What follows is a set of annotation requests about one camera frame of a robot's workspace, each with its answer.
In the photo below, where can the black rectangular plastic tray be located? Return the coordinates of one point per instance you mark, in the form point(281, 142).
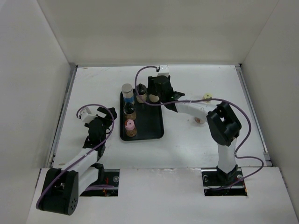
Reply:
point(149, 122)

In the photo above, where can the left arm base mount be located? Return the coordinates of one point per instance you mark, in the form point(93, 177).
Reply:
point(106, 185)

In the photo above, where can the silver lid blue label jar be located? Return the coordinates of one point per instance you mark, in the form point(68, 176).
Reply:
point(128, 95)

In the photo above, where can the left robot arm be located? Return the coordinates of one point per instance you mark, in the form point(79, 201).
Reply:
point(63, 186)

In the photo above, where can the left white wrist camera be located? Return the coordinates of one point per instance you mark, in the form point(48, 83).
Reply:
point(86, 116)

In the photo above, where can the red label clear lid jar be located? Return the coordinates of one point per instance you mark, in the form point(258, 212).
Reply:
point(199, 121)

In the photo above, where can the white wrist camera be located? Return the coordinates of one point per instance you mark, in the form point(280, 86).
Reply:
point(163, 70)
point(86, 116)

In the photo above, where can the black knob cap spice bottle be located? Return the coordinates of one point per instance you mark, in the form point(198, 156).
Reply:
point(141, 93)

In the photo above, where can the pink cap spice bottle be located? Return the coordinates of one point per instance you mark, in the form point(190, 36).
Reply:
point(130, 128)

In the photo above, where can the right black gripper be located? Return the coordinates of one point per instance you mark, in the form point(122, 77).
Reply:
point(151, 83)

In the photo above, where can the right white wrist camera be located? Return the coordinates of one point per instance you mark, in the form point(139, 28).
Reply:
point(163, 70)

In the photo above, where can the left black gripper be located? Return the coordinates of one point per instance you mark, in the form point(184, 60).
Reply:
point(108, 122)

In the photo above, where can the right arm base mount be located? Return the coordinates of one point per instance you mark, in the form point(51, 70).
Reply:
point(218, 183)

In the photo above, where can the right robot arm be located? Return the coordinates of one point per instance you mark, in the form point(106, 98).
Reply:
point(223, 124)

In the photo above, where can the black round cap spice bottle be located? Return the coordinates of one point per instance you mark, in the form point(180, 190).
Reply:
point(129, 111)

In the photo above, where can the yellow cap spice bottle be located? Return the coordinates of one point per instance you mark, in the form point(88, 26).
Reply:
point(207, 97)

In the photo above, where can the black flip cap spice bottle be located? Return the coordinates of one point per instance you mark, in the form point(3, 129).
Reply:
point(153, 98)

